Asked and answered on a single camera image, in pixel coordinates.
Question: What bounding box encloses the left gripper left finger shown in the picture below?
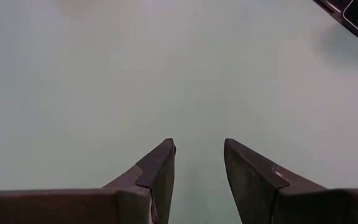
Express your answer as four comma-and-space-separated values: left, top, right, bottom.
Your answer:
0, 138, 177, 224

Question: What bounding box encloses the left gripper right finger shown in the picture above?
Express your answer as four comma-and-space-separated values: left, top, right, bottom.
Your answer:
224, 138, 358, 224

